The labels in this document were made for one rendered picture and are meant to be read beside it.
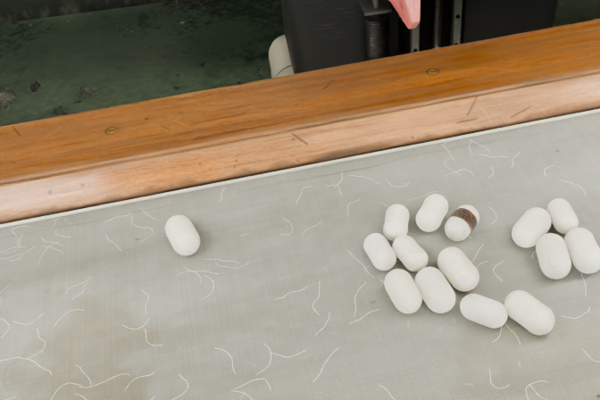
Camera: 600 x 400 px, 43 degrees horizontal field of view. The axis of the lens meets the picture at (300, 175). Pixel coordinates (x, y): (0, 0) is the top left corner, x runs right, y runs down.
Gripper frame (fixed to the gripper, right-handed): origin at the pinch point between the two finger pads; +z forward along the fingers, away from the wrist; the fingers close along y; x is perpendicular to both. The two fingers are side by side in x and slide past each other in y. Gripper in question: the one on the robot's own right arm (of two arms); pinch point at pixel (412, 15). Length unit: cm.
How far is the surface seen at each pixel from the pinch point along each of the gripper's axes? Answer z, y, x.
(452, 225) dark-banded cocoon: 16.9, -1.2, -0.6
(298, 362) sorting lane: 23.9, -14.7, -4.3
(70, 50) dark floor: -74, -54, 176
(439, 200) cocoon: 14.7, -1.2, 0.9
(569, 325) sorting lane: 25.4, 3.4, -5.6
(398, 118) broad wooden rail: 6.1, -0.8, 8.3
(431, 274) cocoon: 20.2, -4.4, -3.9
